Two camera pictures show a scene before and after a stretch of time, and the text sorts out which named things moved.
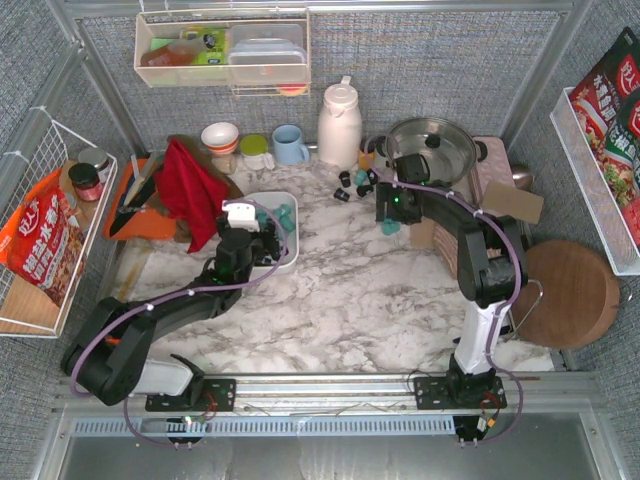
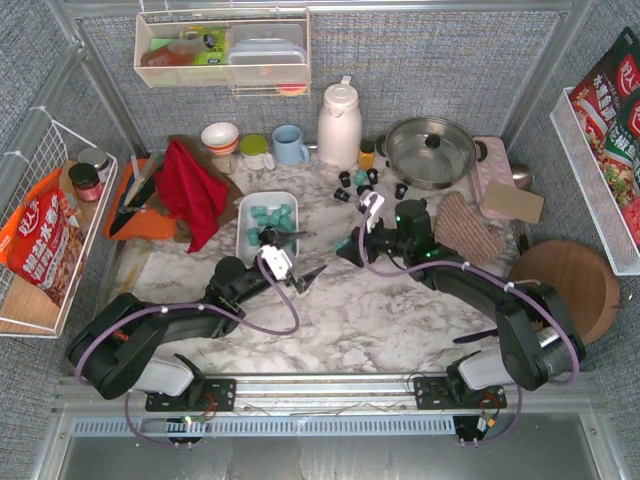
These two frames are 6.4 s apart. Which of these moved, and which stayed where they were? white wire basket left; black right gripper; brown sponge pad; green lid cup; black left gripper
Moved: black left gripper; black right gripper
Stayed: green lid cup; brown sponge pad; white wire basket left
